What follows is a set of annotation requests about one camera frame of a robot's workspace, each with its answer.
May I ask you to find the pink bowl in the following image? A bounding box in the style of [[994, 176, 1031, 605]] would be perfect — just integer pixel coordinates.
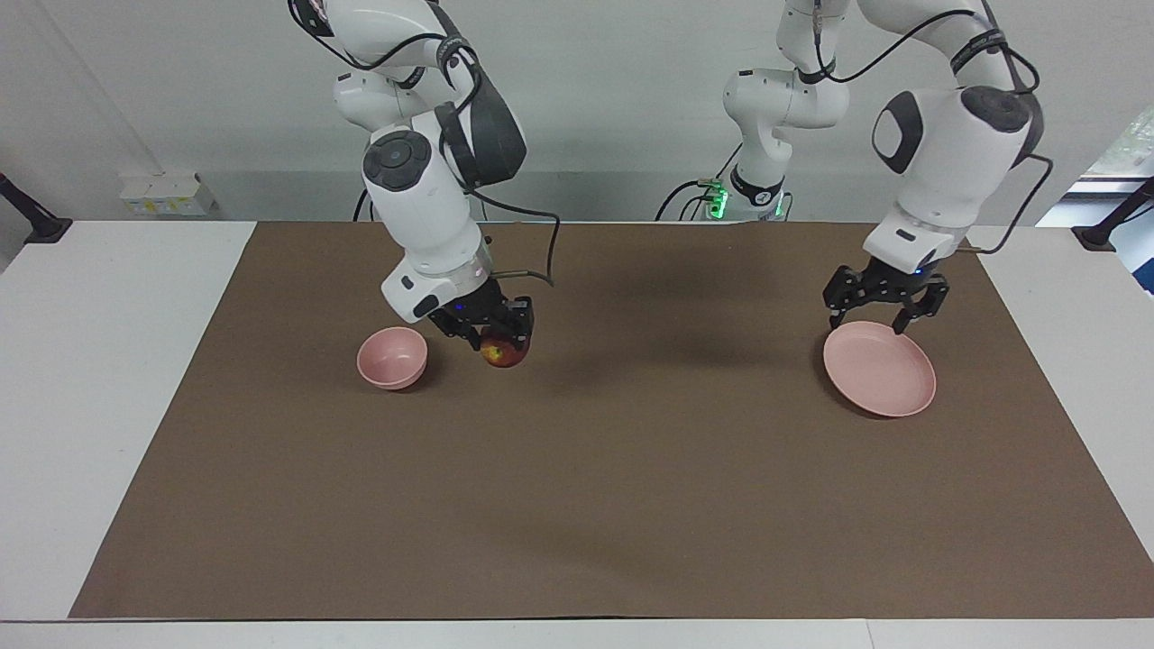
[[356, 326, 429, 390]]

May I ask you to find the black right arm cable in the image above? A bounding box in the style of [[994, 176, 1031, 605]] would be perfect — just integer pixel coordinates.
[[288, 0, 561, 288]]

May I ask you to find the dark red apple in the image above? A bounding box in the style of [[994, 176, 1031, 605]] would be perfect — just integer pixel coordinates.
[[480, 332, 527, 369]]

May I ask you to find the brown table mat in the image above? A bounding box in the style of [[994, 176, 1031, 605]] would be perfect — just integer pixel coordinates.
[[68, 221, 1154, 621]]

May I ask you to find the black left base cable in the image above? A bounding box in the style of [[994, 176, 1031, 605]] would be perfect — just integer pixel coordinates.
[[655, 140, 746, 223]]

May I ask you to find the pink plate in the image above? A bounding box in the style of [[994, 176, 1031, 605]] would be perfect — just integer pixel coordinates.
[[822, 321, 938, 418]]

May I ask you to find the black clamp stand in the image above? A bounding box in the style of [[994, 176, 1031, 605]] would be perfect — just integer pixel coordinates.
[[0, 171, 74, 245], [1073, 178, 1154, 252]]

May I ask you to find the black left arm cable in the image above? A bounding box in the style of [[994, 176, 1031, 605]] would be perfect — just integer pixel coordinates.
[[810, 0, 1055, 257]]

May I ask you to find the white wall socket box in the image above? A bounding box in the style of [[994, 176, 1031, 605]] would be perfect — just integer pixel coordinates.
[[119, 172, 216, 218]]

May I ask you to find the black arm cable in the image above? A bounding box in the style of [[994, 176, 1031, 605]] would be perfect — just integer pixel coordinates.
[[810, 0, 1055, 257], [288, 0, 561, 288]]

